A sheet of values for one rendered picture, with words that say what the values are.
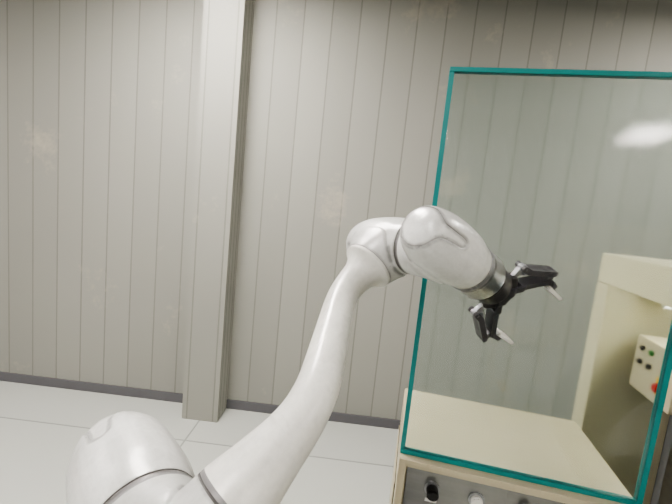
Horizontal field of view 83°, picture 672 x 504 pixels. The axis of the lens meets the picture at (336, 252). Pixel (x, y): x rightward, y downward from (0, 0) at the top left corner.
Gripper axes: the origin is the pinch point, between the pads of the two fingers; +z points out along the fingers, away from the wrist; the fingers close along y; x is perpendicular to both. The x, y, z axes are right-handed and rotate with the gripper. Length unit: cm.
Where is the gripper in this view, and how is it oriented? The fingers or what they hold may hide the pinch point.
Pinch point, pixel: (530, 316)
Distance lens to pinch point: 92.7
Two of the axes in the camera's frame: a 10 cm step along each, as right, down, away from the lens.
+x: 3.0, 5.2, -8.0
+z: 7.1, 4.4, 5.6
